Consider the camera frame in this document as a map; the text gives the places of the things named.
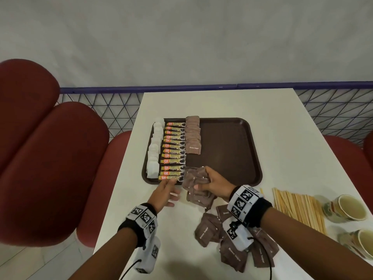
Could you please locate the person's left forearm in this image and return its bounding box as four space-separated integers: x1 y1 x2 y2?
68 227 139 280

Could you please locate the person's right hand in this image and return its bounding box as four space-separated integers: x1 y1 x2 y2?
194 166 237 203

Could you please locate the brown plastic tray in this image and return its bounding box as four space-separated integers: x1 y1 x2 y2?
142 117 263 187

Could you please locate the row of coffee stick packets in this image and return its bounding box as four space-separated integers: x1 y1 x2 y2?
158 121 187 182

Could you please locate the red padded chair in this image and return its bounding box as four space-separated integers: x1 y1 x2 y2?
323 129 373 215
0 58 133 248

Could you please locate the person's right forearm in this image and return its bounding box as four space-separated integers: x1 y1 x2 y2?
259 206 373 280

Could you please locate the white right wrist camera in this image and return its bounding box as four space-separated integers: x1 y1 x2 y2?
223 220 254 253

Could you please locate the black left camera cable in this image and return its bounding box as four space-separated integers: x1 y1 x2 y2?
119 259 142 280

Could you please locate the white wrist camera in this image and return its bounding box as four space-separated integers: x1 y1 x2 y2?
223 220 254 253
135 236 161 274

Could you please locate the row of brown sugar packets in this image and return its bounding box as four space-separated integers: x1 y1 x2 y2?
185 115 202 155

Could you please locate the person's left hand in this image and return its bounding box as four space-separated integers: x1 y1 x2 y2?
147 179 181 214

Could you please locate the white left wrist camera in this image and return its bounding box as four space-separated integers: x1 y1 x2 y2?
135 236 161 274

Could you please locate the black camera cable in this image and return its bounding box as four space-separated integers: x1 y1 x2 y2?
119 259 142 280
248 236 273 280

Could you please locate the bundle of wooden stir sticks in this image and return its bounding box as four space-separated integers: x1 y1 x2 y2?
272 188 328 235

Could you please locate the black right camera cable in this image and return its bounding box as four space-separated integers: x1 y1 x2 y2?
248 236 273 280

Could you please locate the purple mesh railing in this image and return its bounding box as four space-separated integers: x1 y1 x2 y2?
57 81 373 146

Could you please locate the right wristband with marker tags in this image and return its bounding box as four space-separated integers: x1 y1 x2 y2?
227 185 273 228

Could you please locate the patterned paper cup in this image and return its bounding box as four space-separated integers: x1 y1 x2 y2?
322 194 367 224
338 229 373 260

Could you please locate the row of white sachets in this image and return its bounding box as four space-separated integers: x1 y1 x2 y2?
145 117 165 180

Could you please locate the pile of brown sugar packets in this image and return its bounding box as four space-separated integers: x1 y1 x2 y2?
194 204 280 273

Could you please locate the handful of brown sugar packets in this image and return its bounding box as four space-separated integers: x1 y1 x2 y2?
182 166 218 212

